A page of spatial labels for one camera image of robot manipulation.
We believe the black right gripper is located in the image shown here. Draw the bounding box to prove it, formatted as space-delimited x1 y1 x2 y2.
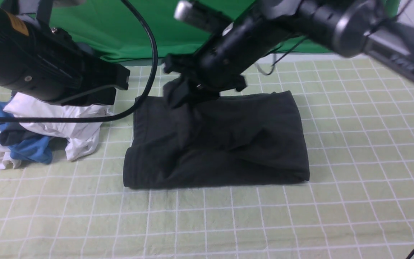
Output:
162 14 283 109

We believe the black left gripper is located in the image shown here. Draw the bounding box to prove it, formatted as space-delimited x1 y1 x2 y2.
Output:
60 54 131 106

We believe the dark gray long-sleeve top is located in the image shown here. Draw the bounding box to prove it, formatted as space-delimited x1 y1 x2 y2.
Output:
122 81 310 190

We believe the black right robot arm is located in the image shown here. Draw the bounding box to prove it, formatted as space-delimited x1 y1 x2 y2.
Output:
163 0 414 108

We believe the white crumpled shirt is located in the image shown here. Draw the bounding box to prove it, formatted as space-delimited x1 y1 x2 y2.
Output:
0 93 112 161

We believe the green backdrop cloth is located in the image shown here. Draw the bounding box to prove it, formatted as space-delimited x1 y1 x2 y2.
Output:
0 0 401 63

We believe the blue crumpled garment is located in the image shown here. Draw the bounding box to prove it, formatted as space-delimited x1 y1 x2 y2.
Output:
0 101 53 165

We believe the dark gray crumpled garment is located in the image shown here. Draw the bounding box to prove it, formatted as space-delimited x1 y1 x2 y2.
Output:
0 122 50 146

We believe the green checkered table cloth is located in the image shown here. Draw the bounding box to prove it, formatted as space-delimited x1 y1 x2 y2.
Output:
0 57 414 259

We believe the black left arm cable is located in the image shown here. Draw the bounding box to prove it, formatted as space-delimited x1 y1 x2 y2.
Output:
0 0 158 124

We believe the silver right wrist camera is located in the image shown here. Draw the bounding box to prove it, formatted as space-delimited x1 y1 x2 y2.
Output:
174 0 233 34

